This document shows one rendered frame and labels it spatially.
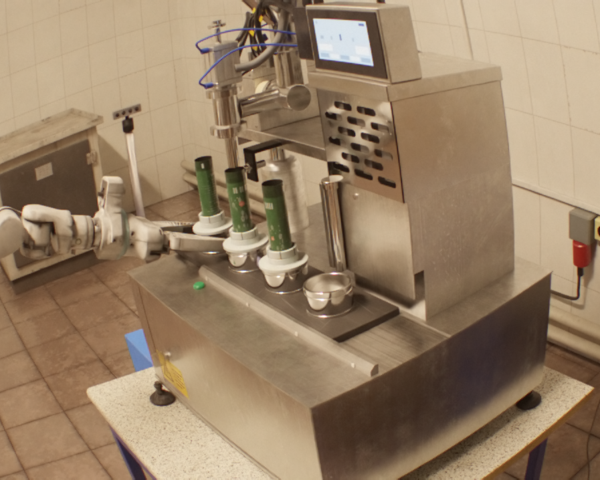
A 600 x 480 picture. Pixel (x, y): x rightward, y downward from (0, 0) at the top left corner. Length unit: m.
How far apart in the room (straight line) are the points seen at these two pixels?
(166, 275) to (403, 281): 0.45
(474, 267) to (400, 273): 0.13
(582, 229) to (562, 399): 1.31
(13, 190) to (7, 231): 2.83
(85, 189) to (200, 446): 2.95
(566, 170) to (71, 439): 2.09
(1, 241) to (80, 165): 2.95
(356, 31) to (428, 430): 0.57
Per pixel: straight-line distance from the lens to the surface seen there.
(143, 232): 1.32
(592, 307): 2.79
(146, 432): 1.45
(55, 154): 4.10
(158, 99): 5.04
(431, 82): 1.05
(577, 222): 2.62
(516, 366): 1.26
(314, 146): 1.26
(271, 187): 1.19
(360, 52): 1.03
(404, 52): 1.01
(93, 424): 2.90
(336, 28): 1.06
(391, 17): 0.99
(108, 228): 1.31
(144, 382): 1.62
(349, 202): 1.15
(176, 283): 1.36
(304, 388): 1.01
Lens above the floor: 1.56
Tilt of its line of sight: 21 degrees down
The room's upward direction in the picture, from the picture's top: 8 degrees counter-clockwise
